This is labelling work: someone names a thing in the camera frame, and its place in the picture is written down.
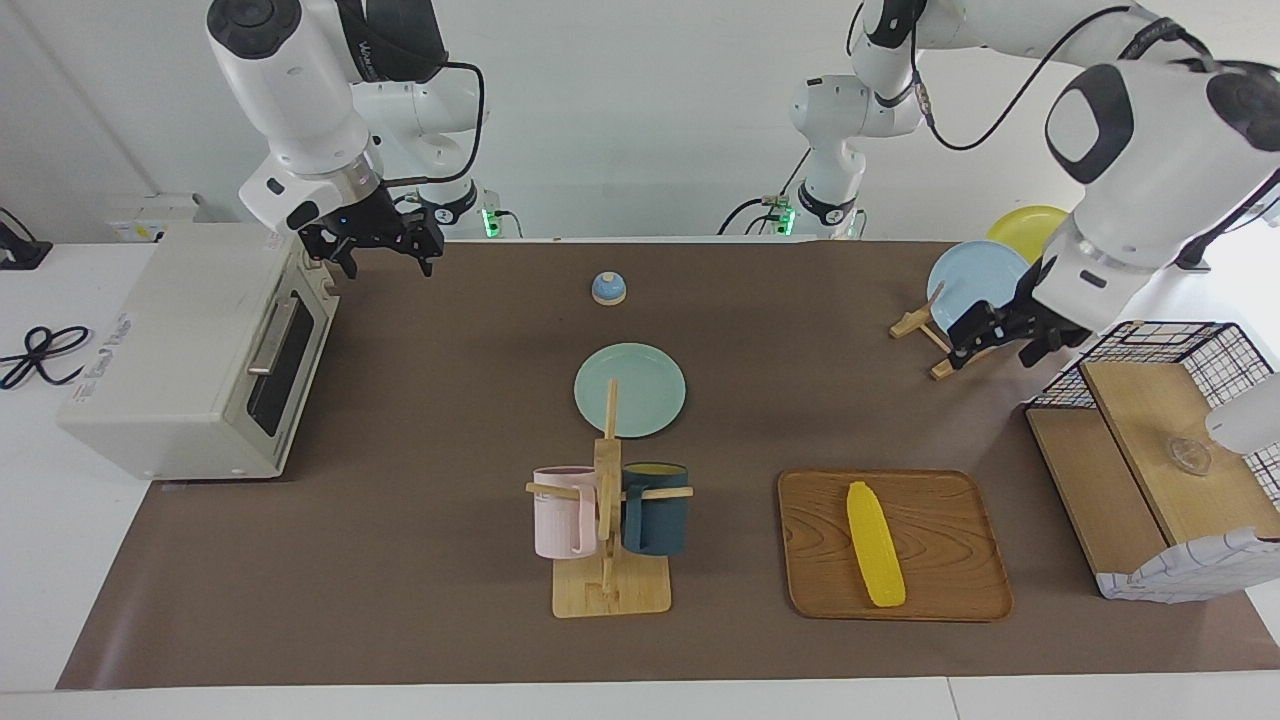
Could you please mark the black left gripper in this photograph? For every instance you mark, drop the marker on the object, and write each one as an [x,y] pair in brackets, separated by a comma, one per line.
[1020,320]

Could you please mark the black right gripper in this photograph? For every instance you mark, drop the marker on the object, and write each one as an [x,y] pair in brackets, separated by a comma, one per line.
[370,225]

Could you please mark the yellow corn cob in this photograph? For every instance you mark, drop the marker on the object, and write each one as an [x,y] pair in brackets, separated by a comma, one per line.
[875,545]

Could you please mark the light green plate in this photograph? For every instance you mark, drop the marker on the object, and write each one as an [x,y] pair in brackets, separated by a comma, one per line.
[645,385]

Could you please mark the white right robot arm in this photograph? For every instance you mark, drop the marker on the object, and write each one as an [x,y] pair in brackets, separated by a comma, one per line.
[300,90]

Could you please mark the white toaster oven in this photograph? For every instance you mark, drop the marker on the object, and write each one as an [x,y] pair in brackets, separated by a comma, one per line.
[160,350]

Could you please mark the light blue plate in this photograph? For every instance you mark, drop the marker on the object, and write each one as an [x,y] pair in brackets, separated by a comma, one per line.
[975,280]

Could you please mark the wooden plate rack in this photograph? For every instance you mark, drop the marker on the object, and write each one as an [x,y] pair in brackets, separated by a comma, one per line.
[915,322]

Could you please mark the yellow plate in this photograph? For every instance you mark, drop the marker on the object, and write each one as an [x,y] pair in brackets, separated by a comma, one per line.
[1030,225]

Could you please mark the brown table mat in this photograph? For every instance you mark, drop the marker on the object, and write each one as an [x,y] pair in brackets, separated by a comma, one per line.
[450,400]

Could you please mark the brown wooden tray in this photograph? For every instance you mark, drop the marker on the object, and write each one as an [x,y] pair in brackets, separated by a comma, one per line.
[950,545]

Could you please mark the small clear glass cup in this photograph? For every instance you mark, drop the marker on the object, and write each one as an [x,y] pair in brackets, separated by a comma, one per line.
[1190,456]

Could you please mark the white rounded object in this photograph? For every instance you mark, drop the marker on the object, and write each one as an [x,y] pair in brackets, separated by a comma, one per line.
[1250,420]

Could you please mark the white checked cloth liner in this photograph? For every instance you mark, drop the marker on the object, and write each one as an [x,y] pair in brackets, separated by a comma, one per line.
[1190,575]

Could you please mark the pink mug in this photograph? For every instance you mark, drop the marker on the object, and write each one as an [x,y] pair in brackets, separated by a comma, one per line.
[558,515]

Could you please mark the black desk clamp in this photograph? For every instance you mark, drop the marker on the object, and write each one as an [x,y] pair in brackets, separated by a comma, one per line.
[20,252]

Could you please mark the dark blue mug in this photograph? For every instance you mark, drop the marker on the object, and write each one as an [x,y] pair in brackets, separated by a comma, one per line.
[660,520]

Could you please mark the wooden mug tree stand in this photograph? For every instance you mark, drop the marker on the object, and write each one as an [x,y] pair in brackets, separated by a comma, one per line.
[607,590]

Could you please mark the white wall socket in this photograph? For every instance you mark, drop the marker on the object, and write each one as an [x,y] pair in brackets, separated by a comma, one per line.
[130,230]

